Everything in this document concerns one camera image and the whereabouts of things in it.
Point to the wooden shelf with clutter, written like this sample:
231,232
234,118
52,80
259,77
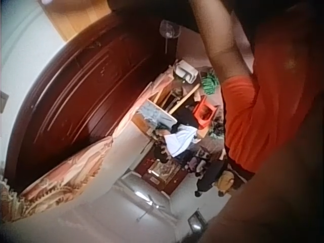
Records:
154,111

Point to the white cloth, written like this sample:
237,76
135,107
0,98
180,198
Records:
181,140

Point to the long wooden stick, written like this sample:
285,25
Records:
183,100

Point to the red plastic stool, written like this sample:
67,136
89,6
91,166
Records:
201,111

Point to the white box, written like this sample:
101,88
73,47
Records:
186,71

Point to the heap of hanging clothes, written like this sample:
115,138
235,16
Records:
202,167

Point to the green cloth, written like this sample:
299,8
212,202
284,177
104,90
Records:
210,82

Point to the ceiling fan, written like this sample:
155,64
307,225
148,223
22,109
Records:
149,206

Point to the yellow bag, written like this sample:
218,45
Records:
226,181

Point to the dark red wooden headboard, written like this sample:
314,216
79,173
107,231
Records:
76,96

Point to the table fan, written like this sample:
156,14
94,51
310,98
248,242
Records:
169,29

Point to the floral fringed pillow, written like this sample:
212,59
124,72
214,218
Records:
63,174

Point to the light wooden cabinet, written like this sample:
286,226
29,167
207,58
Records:
73,17

